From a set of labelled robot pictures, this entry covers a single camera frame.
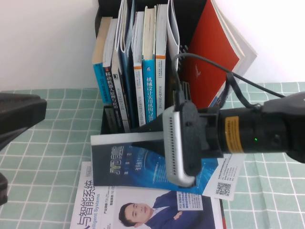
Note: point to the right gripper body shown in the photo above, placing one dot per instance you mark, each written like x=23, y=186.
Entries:
x=210, y=133

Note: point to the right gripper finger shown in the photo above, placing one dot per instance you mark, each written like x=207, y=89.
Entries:
x=156, y=149
x=156, y=126

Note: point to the blue and white show catalogue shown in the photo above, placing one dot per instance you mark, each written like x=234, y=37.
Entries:
x=124, y=167

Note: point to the blue spine mechanical design book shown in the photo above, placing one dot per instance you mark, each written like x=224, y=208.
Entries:
x=149, y=95

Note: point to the white spine orange band book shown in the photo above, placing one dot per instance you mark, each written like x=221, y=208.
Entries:
x=160, y=83
x=139, y=95

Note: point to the small dark olive book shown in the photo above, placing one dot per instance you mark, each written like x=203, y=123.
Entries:
x=109, y=119

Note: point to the grey spine thin book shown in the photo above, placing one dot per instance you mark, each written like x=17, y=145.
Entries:
x=119, y=90

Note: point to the black spine book white title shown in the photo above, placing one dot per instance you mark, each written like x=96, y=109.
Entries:
x=110, y=86

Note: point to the cyan spine book tan pages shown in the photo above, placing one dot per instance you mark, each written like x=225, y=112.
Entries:
x=101, y=78

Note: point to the dark hardcover book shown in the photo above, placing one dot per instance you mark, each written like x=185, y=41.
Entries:
x=223, y=219

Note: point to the black plastic book holder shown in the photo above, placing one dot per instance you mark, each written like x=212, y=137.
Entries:
x=188, y=14

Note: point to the blue cover soft magazine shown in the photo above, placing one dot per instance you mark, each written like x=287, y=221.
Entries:
x=126, y=66

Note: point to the green checked tablecloth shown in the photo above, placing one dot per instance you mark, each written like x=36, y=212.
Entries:
x=262, y=190

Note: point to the portrait cover magazine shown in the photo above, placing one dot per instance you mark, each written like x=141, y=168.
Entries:
x=95, y=210

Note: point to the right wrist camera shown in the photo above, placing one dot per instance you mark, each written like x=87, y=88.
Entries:
x=174, y=148

